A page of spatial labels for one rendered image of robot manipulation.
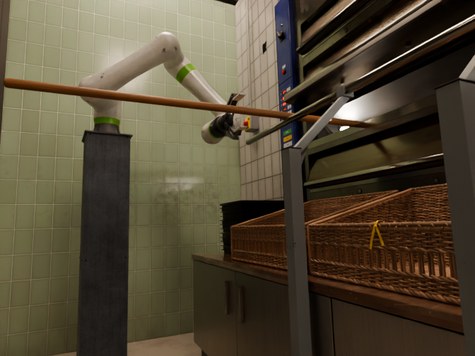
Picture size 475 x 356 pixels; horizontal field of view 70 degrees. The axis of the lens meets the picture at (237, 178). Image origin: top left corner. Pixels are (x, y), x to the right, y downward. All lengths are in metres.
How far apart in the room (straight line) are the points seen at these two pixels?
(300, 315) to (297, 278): 0.09
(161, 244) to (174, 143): 0.74
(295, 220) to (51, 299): 1.81
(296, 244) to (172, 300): 1.68
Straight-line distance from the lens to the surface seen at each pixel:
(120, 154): 1.75
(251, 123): 2.42
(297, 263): 0.95
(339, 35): 1.88
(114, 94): 1.24
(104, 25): 2.80
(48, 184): 2.43
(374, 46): 1.47
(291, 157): 0.97
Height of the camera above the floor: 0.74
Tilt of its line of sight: 8 degrees up
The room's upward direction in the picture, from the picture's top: 2 degrees counter-clockwise
